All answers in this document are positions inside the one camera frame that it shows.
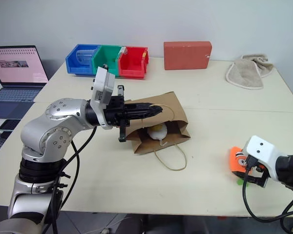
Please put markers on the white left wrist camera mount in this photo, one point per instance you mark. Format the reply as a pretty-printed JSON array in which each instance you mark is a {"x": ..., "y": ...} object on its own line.
[{"x": 101, "y": 85}]

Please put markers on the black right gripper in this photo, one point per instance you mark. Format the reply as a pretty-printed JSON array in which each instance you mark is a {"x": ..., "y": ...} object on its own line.
[{"x": 258, "y": 182}]

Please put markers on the red-brown rectangular box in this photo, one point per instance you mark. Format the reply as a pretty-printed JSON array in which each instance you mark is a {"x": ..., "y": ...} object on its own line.
[{"x": 186, "y": 55}]

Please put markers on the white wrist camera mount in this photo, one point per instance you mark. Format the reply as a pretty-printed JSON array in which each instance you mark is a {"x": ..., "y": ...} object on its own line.
[
  {"x": 101, "y": 85},
  {"x": 261, "y": 149}
]

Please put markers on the red plastic storage bin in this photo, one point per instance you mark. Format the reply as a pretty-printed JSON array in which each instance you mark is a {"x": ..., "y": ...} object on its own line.
[{"x": 131, "y": 72}]

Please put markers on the open laptop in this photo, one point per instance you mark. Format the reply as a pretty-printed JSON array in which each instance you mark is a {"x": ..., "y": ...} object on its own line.
[{"x": 17, "y": 65}]

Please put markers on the clear plastic cup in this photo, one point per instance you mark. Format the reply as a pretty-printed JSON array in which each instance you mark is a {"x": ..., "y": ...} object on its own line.
[{"x": 84, "y": 57}]

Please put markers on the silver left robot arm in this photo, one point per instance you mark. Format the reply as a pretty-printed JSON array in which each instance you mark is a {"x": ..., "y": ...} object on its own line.
[{"x": 53, "y": 126}]

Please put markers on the white and yellow plush toy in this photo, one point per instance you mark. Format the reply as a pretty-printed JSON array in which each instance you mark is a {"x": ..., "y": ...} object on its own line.
[{"x": 158, "y": 134}]

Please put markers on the green plastic storage bin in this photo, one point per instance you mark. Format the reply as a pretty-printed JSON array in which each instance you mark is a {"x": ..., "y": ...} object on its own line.
[{"x": 105, "y": 54}]

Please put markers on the blue plastic storage bin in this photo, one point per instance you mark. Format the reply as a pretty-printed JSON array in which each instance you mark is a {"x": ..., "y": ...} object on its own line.
[{"x": 75, "y": 66}]

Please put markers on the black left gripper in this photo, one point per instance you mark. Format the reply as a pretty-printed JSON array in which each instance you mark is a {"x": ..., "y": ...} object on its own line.
[{"x": 114, "y": 108}]

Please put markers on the beige towel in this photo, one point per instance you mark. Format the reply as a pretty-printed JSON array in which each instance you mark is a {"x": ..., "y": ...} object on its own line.
[{"x": 246, "y": 72}]

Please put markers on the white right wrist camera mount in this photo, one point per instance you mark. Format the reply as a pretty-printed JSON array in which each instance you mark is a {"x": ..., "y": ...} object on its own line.
[{"x": 261, "y": 149}]

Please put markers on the orange plush toy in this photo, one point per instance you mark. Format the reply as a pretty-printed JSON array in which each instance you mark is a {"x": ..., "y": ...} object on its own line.
[{"x": 235, "y": 159}]

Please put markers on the brown paper bag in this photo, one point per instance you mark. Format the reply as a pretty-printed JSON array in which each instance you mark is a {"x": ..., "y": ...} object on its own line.
[{"x": 172, "y": 104}]

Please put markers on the dark smartphone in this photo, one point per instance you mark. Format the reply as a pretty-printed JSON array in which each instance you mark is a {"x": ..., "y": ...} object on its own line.
[{"x": 9, "y": 124}]

